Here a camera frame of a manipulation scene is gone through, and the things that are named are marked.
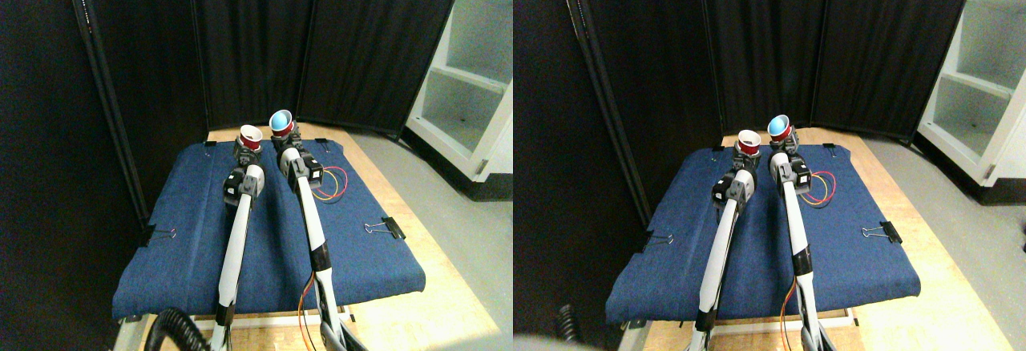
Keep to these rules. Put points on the red cup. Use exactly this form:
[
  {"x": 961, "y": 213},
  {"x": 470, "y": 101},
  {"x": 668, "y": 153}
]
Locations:
[
  {"x": 780, "y": 135},
  {"x": 749, "y": 149},
  {"x": 251, "y": 144},
  {"x": 282, "y": 133}
]

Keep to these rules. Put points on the dark blue cloth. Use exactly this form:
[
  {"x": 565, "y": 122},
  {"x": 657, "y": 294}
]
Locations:
[
  {"x": 761, "y": 279},
  {"x": 272, "y": 271}
]

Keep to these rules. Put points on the white shelf unit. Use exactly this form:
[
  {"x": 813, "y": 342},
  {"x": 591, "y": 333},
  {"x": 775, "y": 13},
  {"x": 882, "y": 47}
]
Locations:
[
  {"x": 481, "y": 38},
  {"x": 990, "y": 46}
]

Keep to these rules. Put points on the blue ball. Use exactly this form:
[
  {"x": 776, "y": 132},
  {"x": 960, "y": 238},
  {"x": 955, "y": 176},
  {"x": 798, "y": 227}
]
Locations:
[
  {"x": 778, "y": 125},
  {"x": 280, "y": 121}
]

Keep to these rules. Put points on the black curtain stand pole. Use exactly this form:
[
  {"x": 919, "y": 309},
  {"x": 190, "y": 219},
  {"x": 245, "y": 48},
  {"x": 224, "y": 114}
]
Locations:
[
  {"x": 606, "y": 94},
  {"x": 111, "y": 94}
]

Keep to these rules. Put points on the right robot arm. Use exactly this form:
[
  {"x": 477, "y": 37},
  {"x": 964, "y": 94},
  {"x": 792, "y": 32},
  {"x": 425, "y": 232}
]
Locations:
[
  {"x": 309, "y": 207},
  {"x": 797, "y": 215}
]

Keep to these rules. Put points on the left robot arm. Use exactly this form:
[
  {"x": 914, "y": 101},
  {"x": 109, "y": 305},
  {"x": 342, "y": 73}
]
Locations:
[
  {"x": 725, "y": 247},
  {"x": 238, "y": 247}
]

